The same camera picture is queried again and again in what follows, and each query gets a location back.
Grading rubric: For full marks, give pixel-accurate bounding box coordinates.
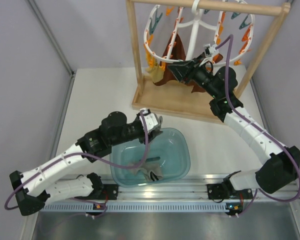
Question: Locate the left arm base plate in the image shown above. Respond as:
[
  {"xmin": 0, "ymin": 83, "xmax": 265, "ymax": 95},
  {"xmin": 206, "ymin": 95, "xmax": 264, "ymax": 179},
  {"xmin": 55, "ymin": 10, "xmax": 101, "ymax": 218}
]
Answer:
[{"xmin": 75, "ymin": 184, "xmax": 119, "ymax": 201}]

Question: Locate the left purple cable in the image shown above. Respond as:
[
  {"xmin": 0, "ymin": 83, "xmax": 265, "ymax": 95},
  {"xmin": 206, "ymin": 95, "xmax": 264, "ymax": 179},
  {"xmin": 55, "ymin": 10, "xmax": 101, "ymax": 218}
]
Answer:
[{"xmin": 4, "ymin": 111, "xmax": 150, "ymax": 218}]

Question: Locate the slotted cable duct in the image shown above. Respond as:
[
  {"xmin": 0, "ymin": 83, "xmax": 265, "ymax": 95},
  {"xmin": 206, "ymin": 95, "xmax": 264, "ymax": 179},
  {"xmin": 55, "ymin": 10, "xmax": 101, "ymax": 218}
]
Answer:
[{"xmin": 41, "ymin": 201, "xmax": 242, "ymax": 213}]

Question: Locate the purple cable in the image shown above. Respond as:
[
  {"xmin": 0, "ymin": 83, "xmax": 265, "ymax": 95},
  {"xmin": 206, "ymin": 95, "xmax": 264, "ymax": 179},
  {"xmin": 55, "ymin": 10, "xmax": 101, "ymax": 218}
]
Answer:
[
  {"xmin": 214, "ymin": 34, "xmax": 300, "ymax": 218},
  {"xmin": 4, "ymin": 111, "xmax": 150, "ymax": 218}
]

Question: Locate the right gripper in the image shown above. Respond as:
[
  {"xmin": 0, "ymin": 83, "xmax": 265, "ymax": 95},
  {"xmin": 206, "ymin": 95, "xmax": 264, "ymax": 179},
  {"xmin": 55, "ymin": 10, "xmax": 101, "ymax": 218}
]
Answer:
[{"xmin": 168, "ymin": 54, "xmax": 220, "ymax": 99}]

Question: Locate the teal plastic tub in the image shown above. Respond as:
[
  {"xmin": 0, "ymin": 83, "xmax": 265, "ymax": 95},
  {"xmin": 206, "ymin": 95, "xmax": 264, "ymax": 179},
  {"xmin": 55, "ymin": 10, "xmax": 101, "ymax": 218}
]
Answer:
[{"xmin": 109, "ymin": 128, "xmax": 191, "ymax": 188}]

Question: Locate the right brown sock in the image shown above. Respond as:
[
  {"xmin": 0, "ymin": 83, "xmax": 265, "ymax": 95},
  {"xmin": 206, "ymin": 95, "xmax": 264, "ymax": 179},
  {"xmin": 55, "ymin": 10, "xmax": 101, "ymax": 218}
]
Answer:
[{"xmin": 184, "ymin": 53, "xmax": 224, "ymax": 98}]

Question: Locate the aluminium mounting rail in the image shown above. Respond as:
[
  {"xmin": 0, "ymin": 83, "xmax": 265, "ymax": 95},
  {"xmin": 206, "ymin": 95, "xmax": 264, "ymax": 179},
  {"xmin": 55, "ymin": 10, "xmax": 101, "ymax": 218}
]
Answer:
[{"xmin": 29, "ymin": 172, "xmax": 300, "ymax": 201}]

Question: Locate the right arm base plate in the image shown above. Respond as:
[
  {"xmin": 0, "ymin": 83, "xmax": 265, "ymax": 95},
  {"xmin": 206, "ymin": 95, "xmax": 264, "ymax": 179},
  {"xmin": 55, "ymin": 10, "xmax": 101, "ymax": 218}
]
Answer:
[{"xmin": 206, "ymin": 183, "xmax": 240, "ymax": 200}]

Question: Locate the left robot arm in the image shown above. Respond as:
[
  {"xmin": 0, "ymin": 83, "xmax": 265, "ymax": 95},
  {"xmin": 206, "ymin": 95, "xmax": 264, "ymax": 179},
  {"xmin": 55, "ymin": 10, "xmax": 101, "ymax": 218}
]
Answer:
[{"xmin": 8, "ymin": 108, "xmax": 163, "ymax": 216}]

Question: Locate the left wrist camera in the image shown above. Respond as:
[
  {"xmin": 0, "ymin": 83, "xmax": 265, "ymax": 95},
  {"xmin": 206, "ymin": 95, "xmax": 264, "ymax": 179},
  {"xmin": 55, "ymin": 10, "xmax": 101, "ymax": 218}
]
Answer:
[{"xmin": 138, "ymin": 108, "xmax": 160, "ymax": 133}]

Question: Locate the wooden hanging rack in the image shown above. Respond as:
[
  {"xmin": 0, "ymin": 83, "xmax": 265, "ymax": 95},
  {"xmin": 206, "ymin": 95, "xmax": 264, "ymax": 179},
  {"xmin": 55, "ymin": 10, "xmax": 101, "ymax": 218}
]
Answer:
[{"xmin": 126, "ymin": 0, "xmax": 292, "ymax": 122}]

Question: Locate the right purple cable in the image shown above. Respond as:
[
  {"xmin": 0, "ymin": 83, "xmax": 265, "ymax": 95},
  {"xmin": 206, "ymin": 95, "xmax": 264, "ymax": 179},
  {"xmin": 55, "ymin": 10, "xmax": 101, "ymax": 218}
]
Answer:
[{"xmin": 214, "ymin": 34, "xmax": 300, "ymax": 218}]

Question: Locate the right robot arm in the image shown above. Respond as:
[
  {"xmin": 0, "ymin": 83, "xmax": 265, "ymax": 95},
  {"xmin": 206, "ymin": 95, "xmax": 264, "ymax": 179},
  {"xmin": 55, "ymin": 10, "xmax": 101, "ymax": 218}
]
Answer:
[{"xmin": 168, "ymin": 56, "xmax": 300, "ymax": 199}]

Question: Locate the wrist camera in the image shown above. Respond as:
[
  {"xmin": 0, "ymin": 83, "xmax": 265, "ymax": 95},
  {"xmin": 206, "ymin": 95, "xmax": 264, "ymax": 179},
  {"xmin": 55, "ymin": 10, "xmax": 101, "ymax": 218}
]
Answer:
[
  {"xmin": 203, "ymin": 43, "xmax": 219, "ymax": 58},
  {"xmin": 138, "ymin": 108, "xmax": 160, "ymax": 133}
]

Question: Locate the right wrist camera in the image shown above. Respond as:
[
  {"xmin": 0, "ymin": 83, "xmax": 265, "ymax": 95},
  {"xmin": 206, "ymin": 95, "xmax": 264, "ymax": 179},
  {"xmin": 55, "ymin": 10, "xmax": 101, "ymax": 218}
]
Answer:
[{"xmin": 203, "ymin": 43, "xmax": 219, "ymax": 58}]

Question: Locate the yellow sock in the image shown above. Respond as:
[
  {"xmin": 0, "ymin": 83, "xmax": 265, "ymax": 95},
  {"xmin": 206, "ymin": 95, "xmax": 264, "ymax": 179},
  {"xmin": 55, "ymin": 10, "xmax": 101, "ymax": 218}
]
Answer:
[
  {"xmin": 145, "ymin": 62, "xmax": 157, "ymax": 75},
  {"xmin": 150, "ymin": 65, "xmax": 165, "ymax": 84}
]

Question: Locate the white round clip hanger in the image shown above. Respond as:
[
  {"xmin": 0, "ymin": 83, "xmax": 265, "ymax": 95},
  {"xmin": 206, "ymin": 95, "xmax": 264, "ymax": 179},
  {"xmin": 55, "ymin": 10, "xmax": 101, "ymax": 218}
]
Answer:
[{"xmin": 143, "ymin": 4, "xmax": 256, "ymax": 70}]

